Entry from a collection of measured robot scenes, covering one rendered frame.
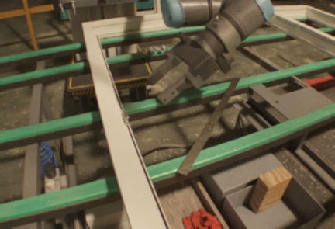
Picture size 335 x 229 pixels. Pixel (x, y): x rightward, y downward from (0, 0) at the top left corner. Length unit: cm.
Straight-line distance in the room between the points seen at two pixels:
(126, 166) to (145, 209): 9
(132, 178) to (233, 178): 40
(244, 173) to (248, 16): 45
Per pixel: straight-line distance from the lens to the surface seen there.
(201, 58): 56
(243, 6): 61
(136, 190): 42
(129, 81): 192
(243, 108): 126
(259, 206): 79
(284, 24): 147
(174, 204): 80
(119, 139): 51
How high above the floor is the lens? 128
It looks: 34 degrees down
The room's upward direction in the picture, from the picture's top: straight up
